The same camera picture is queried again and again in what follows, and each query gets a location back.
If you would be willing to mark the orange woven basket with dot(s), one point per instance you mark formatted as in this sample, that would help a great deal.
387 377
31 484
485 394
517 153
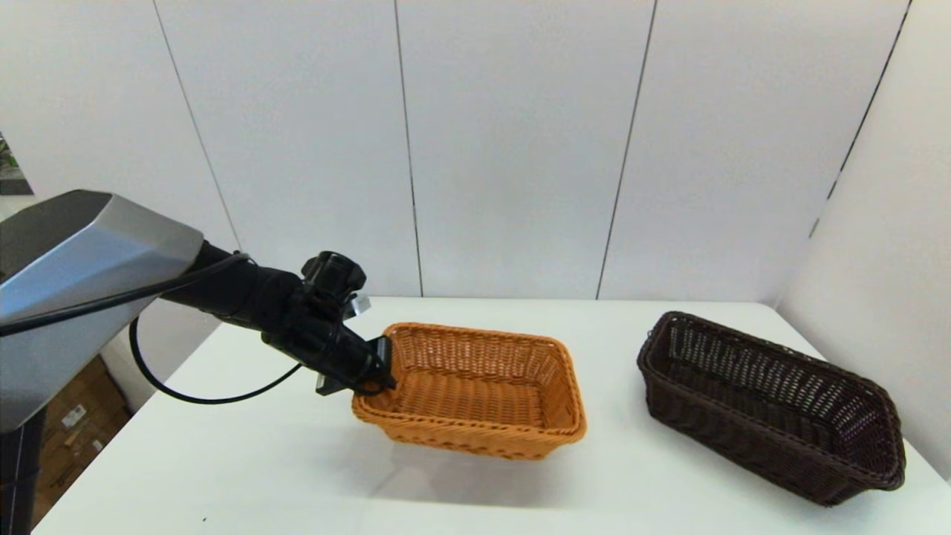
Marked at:
483 394

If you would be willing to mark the black robot torso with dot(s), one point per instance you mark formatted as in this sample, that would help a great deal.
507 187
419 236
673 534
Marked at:
15 483

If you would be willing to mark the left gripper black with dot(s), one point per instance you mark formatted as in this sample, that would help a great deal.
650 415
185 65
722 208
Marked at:
319 338

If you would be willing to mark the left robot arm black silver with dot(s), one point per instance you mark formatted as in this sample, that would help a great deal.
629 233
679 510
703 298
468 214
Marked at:
230 293

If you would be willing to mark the dark brown woven basket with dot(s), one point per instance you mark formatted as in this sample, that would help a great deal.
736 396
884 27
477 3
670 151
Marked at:
743 438

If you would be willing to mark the cardboard box with white label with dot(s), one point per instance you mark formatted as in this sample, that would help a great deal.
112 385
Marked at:
73 417
93 449

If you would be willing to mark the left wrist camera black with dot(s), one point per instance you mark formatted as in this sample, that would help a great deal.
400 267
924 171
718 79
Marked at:
334 279

